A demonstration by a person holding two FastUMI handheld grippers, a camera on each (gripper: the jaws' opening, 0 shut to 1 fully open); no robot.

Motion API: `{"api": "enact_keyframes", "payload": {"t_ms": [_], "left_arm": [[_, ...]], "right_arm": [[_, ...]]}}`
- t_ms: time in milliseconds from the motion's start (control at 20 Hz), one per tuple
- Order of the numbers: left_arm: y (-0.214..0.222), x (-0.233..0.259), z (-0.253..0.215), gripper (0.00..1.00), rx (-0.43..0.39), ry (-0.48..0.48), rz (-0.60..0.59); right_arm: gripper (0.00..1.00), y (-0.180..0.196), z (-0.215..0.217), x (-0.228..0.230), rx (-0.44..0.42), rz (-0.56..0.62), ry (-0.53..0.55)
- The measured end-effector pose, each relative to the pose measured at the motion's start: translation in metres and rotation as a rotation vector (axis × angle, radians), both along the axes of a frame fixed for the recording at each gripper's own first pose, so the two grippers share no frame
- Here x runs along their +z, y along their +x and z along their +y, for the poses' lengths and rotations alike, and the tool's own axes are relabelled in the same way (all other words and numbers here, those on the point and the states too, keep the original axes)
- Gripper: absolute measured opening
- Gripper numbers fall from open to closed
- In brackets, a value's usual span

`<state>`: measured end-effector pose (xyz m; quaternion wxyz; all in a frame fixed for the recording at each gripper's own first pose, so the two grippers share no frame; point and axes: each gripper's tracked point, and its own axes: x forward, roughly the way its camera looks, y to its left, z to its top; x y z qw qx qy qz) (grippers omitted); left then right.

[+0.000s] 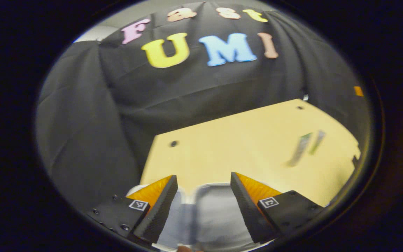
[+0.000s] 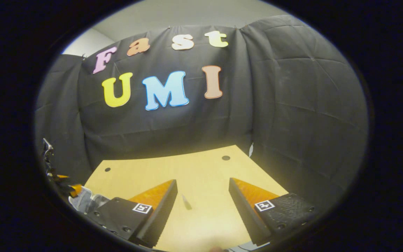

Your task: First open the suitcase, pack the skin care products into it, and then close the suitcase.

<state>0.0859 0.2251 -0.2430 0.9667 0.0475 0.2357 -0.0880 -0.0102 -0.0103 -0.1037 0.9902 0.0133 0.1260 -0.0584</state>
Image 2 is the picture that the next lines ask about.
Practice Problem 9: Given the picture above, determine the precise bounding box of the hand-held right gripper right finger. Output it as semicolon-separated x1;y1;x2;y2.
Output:
228;177;319;246

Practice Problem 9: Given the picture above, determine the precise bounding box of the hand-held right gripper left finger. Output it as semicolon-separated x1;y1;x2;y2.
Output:
86;179;178;248

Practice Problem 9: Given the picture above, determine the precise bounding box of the black backdrop cloth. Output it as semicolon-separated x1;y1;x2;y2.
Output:
35;15;369;210

